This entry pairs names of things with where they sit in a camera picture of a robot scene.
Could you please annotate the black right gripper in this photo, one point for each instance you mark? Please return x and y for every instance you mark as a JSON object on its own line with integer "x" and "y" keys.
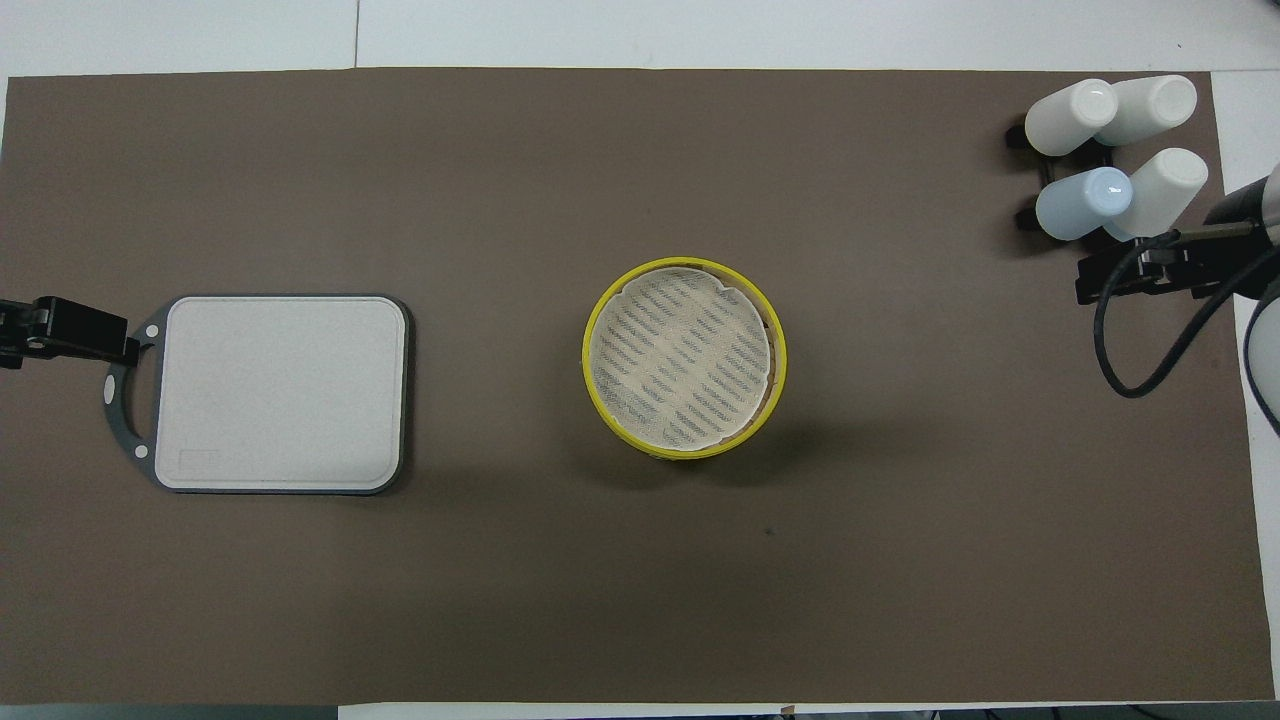
{"x": 1225, "y": 255}

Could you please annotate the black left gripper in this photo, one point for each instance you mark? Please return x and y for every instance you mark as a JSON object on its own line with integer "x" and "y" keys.
{"x": 20, "y": 320}

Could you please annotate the yellow-rimmed mesh steamer lid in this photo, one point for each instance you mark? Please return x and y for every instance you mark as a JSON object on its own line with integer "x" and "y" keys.
{"x": 683, "y": 355}

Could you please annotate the yellow steamer lid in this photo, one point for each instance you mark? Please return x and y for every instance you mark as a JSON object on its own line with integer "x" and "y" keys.
{"x": 655, "y": 455}

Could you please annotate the light blue plastic cup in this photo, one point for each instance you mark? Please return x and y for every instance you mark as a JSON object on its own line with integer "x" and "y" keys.
{"x": 1080, "y": 203}

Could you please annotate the white bottle lower right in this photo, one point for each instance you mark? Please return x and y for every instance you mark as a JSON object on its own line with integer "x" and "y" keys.
{"x": 1165, "y": 190}

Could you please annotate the black cup rack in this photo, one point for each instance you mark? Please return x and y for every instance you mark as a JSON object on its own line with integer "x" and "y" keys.
{"x": 1040, "y": 185}

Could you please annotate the white plastic cup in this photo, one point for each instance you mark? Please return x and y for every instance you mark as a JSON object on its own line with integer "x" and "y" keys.
{"x": 1150, "y": 105}
{"x": 1070, "y": 117}

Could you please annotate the brown table mat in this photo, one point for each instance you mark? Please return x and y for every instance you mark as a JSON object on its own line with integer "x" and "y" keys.
{"x": 640, "y": 580}

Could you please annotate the white cutting board grey frame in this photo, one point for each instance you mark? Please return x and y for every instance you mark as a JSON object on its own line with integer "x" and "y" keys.
{"x": 290, "y": 390}

